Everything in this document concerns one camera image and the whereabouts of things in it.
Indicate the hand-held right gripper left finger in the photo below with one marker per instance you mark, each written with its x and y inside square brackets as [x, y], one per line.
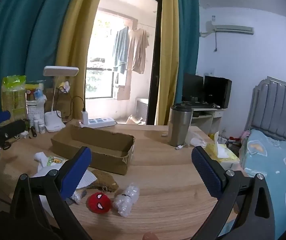
[76, 172]

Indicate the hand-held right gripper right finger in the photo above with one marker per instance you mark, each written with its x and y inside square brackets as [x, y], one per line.
[205, 172]

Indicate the yellow cartoon print packet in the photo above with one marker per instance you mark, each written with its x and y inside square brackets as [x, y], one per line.
[54, 160]

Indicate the brown plush toy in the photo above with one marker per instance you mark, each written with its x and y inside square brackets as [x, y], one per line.
[105, 180]

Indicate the cardboard box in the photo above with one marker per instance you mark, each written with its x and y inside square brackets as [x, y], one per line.
[108, 162]

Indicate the white towel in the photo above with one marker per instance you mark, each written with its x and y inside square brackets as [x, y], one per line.
[41, 158]

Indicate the clear plastic bag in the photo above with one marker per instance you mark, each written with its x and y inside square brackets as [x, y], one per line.
[126, 198]

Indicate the person's right hand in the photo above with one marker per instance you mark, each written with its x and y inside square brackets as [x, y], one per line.
[150, 236]

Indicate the yellow tissue box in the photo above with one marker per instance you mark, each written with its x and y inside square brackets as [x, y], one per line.
[223, 155]

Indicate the green snack package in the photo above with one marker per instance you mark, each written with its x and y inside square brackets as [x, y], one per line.
[14, 95]

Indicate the small black flashlight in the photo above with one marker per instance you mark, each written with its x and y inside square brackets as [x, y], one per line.
[33, 131]

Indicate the white plastic bag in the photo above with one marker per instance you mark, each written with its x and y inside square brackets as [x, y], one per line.
[195, 140]

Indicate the small white bottle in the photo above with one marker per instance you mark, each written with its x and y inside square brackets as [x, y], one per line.
[41, 127]

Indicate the colourful snack packets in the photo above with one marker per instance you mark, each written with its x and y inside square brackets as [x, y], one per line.
[34, 90]

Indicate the steel tumbler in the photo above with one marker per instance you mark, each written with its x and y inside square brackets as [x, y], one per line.
[179, 127]

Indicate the white desk lamp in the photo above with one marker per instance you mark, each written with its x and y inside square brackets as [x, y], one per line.
[54, 122]

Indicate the white computer desk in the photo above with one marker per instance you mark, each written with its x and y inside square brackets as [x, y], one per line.
[205, 117]

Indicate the white power strip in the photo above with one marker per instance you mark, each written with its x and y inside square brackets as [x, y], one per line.
[100, 122]

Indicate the white charger plug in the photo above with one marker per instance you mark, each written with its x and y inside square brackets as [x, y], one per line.
[85, 117]

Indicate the small paper scrap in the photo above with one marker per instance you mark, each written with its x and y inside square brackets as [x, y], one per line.
[163, 134]

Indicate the blue printed blanket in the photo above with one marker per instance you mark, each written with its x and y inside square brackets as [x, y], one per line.
[270, 167]

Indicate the brown carton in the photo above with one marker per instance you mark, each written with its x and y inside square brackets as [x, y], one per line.
[65, 105]

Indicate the clear bag of small toys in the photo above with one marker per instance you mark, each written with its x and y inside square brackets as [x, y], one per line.
[65, 86]

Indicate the crumpled cardboard scraps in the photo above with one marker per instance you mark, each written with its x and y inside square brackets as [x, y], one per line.
[135, 120]

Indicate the black computer tower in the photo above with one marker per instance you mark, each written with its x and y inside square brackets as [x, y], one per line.
[216, 91]

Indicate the black computer monitor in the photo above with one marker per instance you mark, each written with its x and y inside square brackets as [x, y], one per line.
[191, 87]

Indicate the wide teal curtain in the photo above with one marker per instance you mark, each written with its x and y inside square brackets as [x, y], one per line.
[20, 30]

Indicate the white balcony appliance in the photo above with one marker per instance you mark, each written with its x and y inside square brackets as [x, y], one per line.
[141, 107]

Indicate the grey padded headboard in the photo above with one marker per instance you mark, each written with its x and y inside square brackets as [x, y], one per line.
[275, 105]

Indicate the wide yellow curtain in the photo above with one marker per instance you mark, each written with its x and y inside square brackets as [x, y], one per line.
[75, 42]

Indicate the narrow yellow curtain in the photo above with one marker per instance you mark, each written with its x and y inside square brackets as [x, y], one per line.
[168, 55]

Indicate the blue hanging shirt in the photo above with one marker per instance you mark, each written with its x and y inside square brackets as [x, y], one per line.
[120, 50]

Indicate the narrow teal curtain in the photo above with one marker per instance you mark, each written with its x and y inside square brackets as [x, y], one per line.
[188, 42]

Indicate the beige hanging shirt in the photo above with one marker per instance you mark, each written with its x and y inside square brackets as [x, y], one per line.
[139, 50]

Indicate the white air conditioner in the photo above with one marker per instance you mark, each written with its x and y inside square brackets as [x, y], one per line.
[230, 28]

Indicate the black door frame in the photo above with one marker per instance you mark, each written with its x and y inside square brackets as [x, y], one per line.
[156, 67]

